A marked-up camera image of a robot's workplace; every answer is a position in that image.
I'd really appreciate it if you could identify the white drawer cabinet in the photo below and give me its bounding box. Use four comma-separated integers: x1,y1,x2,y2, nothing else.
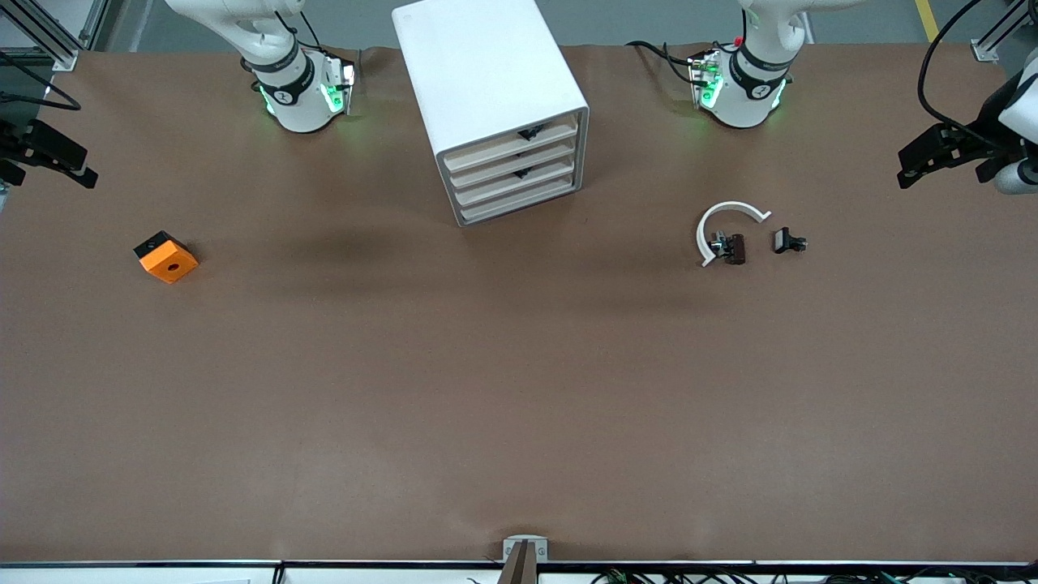
392,0,591,228

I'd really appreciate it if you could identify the orange box with black cap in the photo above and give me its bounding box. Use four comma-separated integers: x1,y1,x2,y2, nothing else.
134,231,199,285

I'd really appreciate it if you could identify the white curved plastic arc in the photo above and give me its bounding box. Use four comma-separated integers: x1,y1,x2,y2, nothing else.
696,201,773,268

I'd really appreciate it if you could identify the dark brown electrical component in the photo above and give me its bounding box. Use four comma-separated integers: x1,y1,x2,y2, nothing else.
710,232,747,266

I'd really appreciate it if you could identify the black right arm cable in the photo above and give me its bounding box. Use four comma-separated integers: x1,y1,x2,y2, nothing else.
0,50,82,112

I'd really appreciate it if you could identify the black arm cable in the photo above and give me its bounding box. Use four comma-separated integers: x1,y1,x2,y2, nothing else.
0,50,82,112
918,0,994,135

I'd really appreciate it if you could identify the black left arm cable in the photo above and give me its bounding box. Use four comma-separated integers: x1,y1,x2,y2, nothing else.
918,0,994,135

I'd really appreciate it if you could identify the aluminium frame profile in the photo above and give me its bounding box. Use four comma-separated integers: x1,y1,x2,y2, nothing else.
971,0,1038,63
0,0,110,72

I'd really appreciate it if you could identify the black base power cable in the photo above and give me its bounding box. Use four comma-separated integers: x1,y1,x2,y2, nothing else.
628,39,702,86

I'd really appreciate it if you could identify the cable bundle under table edge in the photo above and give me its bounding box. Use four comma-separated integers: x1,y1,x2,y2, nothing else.
592,568,1038,584

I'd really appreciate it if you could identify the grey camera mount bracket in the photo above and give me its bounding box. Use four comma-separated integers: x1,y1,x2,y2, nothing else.
496,535,549,584

